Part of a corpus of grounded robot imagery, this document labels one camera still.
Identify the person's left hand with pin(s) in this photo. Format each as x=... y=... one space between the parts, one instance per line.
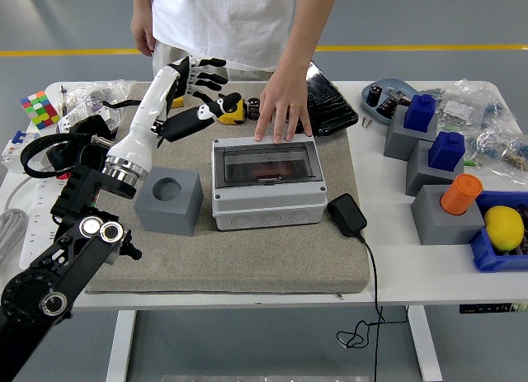
x=284 y=101

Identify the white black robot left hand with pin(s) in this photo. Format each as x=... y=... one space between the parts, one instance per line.
x=144 y=122

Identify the person's right hand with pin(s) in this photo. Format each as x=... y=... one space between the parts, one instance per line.
x=143 y=37

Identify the grey junction box clear lid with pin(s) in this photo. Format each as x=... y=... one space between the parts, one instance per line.
x=268 y=213

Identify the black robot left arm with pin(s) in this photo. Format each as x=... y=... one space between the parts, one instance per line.
x=70 y=254

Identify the person's left forearm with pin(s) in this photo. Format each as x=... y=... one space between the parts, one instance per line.
x=305 y=35

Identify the person's right forearm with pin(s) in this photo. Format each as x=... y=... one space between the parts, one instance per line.
x=142 y=4

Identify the black capacitor red print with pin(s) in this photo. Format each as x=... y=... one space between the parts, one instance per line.
x=253 y=109

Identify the black glossy case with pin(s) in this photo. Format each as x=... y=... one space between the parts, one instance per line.
x=330 y=105

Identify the yellow tape measure white face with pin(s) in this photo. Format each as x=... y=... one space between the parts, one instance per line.
x=233 y=117

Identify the black cloth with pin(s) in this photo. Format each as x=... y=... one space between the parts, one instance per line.
x=88 y=124

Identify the clear bag of small parts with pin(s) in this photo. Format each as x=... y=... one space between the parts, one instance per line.
x=95 y=91

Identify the white printed pack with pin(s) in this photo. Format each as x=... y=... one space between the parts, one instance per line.
x=76 y=114

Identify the person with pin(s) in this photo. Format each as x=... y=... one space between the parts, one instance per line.
x=222 y=23

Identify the grey block with round hole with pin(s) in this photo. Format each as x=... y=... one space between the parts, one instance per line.
x=173 y=217

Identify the brown capacitor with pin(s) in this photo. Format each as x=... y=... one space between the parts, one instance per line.
x=386 y=106

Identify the large colourful puzzle cube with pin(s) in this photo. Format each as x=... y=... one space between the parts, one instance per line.
x=39 y=109

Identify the blue-grey oval tray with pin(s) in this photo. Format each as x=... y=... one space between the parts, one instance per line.
x=396 y=85

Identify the grey block holder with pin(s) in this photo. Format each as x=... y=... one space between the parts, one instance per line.
x=418 y=171
x=398 y=142
x=437 y=229

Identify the white power strip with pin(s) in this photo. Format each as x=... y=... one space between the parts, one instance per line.
x=41 y=196

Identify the black power adapter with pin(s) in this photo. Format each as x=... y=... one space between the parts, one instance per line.
x=346 y=215

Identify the white circuit breaker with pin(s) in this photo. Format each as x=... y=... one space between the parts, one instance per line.
x=12 y=151

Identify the blue plastic block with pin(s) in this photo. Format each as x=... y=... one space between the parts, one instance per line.
x=446 y=151
x=420 y=114

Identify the grey-brown mat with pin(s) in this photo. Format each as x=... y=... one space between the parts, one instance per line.
x=255 y=258

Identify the clear bag of resistors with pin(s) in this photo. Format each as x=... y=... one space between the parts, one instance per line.
x=501 y=151
x=466 y=105

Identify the small green part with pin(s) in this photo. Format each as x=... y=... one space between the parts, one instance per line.
x=470 y=163

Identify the white table leg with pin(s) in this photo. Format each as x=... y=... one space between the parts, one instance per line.
x=427 y=345
x=120 y=349

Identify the yellow lemon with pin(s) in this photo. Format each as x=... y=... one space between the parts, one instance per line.
x=503 y=227

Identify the blue plastic bin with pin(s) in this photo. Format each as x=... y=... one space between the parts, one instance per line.
x=486 y=258

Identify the black table control panel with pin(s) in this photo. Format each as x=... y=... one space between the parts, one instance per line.
x=486 y=308

